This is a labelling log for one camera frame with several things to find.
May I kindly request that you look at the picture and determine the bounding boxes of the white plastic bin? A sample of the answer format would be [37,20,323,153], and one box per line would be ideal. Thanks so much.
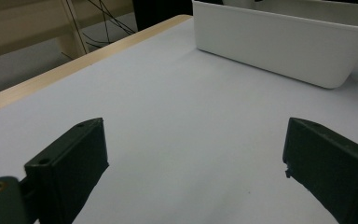
[191,0,358,90]

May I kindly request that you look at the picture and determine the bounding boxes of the white table mat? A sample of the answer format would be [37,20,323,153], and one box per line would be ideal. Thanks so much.
[0,17,358,224]

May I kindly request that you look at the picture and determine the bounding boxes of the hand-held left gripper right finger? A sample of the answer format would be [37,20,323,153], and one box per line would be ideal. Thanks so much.
[282,117,358,224]

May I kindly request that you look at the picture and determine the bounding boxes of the beige wooden shelf unit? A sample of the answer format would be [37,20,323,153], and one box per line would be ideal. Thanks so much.
[0,0,134,62]

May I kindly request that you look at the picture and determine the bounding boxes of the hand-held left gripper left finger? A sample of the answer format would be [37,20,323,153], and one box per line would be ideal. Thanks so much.
[23,117,110,224]

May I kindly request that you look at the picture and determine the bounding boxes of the hanging black cables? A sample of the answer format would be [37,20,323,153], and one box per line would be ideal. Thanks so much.
[64,0,137,60]

